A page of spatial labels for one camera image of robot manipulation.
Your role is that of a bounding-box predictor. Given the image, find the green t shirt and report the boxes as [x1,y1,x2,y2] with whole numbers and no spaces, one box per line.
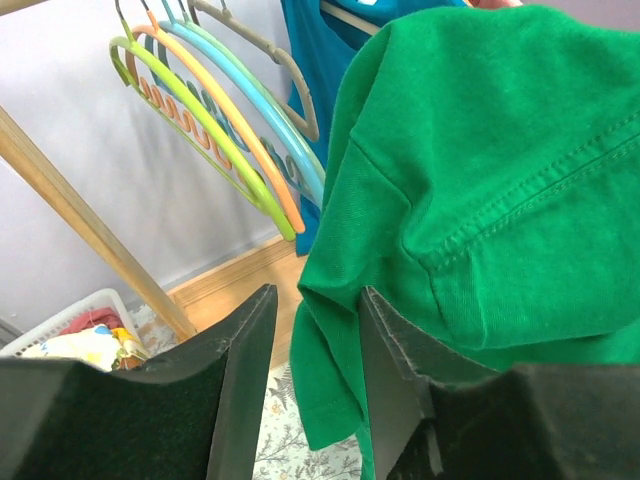
[290,5,639,479]

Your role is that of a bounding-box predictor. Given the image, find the blue plastic hanger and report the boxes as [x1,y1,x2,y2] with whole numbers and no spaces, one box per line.
[144,0,325,209]

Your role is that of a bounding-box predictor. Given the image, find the white hanger with blue shirt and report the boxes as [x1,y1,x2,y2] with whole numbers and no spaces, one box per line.
[320,1,380,36]

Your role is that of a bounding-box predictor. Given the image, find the floral table cloth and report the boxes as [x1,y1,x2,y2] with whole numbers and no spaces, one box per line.
[127,304,364,480]

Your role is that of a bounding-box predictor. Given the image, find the left white plastic basket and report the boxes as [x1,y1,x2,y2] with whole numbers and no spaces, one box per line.
[1,288,140,357]

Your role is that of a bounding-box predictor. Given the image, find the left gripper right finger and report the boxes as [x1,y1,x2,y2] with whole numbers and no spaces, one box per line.
[358,287,639,479]

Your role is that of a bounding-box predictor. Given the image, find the wooden clothes rack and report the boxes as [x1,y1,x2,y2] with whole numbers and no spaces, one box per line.
[0,0,309,371]

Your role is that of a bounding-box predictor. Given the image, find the dark red cloth in basket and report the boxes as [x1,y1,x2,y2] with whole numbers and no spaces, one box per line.
[60,307,124,335]

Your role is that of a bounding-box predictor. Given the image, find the green plastic hanger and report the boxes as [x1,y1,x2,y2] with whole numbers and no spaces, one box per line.
[108,0,297,242]

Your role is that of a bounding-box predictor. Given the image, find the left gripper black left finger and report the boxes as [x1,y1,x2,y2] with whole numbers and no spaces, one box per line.
[1,284,278,479]

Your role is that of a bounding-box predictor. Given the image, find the patterned cream cloth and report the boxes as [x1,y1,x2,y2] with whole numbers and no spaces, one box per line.
[22,324,150,372]

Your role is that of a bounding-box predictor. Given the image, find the blue t shirt hanging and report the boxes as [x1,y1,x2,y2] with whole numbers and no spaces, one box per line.
[282,1,493,269]

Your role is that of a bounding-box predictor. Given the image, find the grey plastic hanger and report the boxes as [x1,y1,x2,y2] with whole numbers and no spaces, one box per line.
[187,0,320,142]

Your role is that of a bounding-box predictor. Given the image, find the orange plastic hanger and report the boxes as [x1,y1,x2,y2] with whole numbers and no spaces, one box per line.
[124,0,306,235]

